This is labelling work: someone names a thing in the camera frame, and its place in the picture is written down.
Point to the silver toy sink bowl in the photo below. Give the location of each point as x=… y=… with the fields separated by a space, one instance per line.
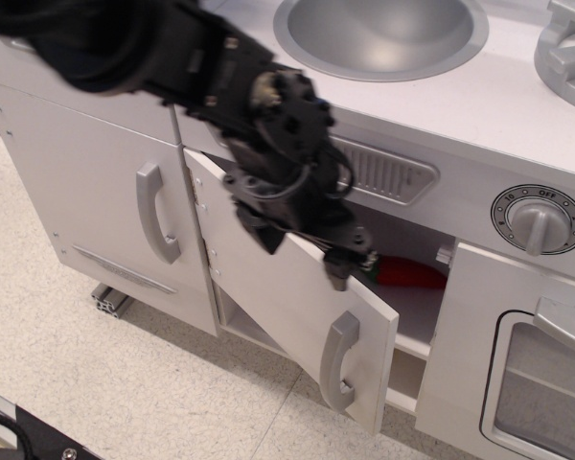
x=381 y=41

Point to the red toy chili pepper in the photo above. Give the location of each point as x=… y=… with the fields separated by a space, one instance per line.
x=400 y=272

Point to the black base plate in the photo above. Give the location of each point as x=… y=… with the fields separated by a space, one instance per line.
x=34 y=439

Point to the white fridge door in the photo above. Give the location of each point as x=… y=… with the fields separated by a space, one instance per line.
x=79 y=172

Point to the white oven door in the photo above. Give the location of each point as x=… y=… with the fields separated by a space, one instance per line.
x=495 y=385

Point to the silver fridge nameplate emblem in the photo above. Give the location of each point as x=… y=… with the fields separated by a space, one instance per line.
x=124 y=272

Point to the grey vent grille panel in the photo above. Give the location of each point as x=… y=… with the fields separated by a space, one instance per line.
x=386 y=174

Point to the grey oven door handle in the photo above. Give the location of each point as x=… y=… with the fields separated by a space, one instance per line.
x=556 y=319

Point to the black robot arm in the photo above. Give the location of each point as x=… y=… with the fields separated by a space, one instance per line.
x=184 y=55

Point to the white cabinet door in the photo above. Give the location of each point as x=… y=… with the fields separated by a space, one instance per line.
x=289 y=295

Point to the grey timer knob dial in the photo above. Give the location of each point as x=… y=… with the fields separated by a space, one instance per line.
x=536 y=219

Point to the white toy kitchen body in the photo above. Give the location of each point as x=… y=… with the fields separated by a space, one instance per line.
x=150 y=386

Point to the grey fridge door handle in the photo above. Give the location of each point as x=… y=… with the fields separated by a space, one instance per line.
x=148 y=184

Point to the grey cabinet door handle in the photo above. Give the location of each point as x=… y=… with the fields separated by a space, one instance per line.
x=342 y=335

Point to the aluminium extrusion rail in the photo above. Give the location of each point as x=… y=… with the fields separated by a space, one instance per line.
x=111 y=301

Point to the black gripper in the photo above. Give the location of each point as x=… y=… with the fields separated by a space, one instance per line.
x=278 y=196

